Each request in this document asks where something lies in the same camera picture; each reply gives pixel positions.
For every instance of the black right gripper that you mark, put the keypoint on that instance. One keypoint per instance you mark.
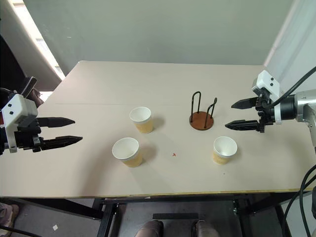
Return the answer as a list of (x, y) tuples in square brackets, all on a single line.
[(265, 116)]

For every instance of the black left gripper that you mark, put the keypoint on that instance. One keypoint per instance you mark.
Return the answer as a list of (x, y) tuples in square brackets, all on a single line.
[(27, 138)]

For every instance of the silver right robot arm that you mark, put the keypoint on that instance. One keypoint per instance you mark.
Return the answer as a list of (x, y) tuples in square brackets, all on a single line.
[(303, 103)]

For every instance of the yellow white paper cup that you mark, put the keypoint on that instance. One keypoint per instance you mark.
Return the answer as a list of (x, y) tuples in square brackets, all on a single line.
[(219, 159), (143, 124), (130, 160)]

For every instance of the dark chair part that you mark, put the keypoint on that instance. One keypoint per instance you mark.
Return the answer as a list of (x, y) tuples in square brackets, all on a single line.
[(29, 86)]

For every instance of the small red scrap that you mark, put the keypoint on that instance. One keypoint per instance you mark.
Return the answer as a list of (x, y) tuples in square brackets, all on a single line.
[(174, 154)]

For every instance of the small white paper scrap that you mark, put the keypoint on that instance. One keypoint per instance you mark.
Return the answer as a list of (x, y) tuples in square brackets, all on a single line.
[(54, 227)]

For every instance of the dark rounded brown shape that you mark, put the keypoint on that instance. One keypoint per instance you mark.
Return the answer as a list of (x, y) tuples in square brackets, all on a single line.
[(149, 229), (205, 229)]

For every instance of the black flat bar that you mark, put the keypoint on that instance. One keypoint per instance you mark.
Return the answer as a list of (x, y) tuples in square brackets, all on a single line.
[(175, 216)]

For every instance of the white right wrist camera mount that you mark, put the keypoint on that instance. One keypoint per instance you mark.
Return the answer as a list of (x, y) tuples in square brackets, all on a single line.
[(266, 81)]

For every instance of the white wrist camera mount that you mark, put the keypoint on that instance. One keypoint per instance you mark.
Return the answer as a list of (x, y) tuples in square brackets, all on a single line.
[(266, 81), (17, 109)]

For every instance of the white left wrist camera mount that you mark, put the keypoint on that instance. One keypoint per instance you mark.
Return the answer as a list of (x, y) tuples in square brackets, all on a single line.
[(17, 109)]

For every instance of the black metal table frame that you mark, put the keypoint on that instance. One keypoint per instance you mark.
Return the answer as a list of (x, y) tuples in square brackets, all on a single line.
[(108, 214)]

